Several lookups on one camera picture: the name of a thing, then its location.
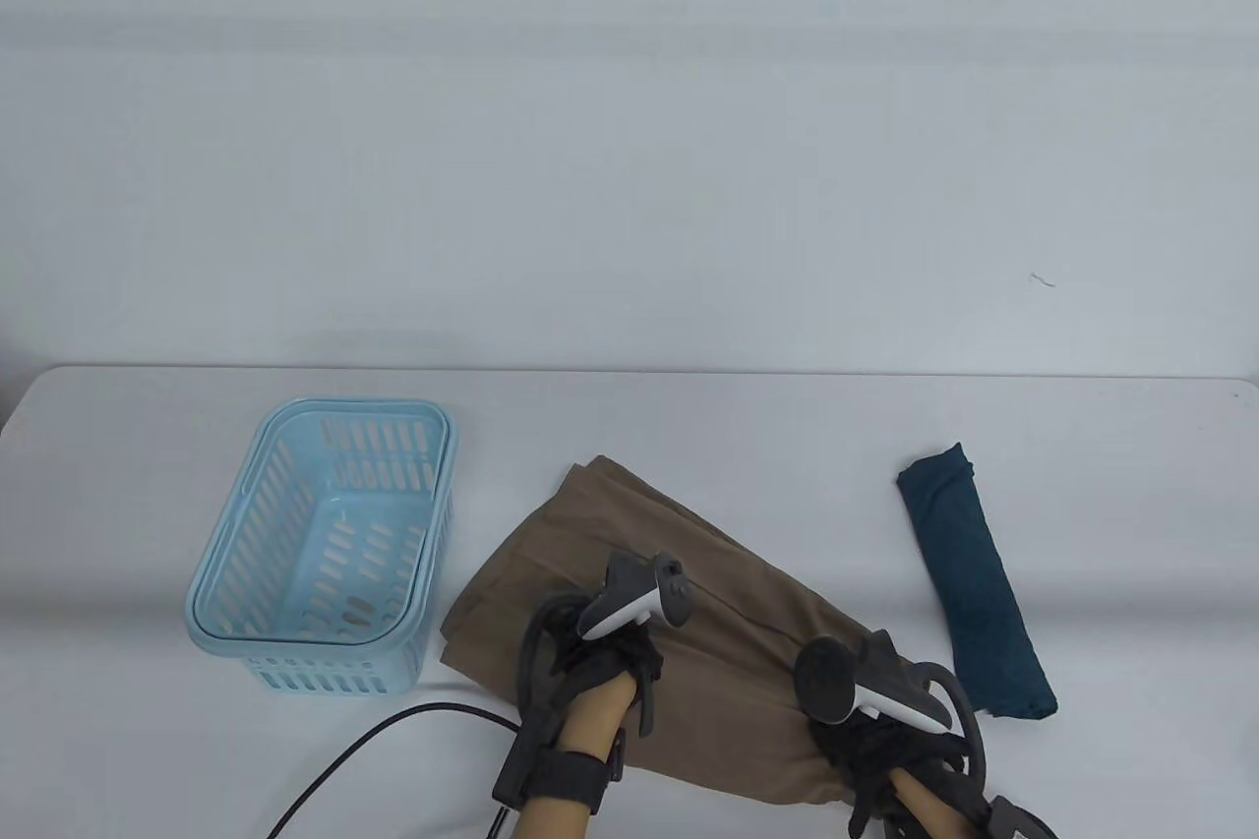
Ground person's left forearm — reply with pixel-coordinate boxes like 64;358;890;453
510;671;632;839

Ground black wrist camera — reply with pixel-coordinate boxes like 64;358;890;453
982;794;1060;839
491;725;541;807

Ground light blue plastic basket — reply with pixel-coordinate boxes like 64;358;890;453
184;396;460;697

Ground grey white left controller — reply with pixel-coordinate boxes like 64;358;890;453
574;551;695;644

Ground person's left hand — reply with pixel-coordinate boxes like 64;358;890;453
514;587;667;744

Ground person's right forearm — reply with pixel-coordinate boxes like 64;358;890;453
888;764;972;839

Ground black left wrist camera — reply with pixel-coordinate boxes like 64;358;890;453
491;725;541;807

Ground black cable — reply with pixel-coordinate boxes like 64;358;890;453
265;702;524;839

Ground teal shorts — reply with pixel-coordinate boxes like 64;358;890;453
894;443;1060;721

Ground brown cloth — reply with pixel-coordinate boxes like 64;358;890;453
438;454;972;809

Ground person's right hand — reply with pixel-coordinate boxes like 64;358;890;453
805;709;987;837

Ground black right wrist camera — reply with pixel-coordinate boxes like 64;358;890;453
982;794;1060;839

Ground black left wrist strap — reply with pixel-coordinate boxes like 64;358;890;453
531;747;628;817

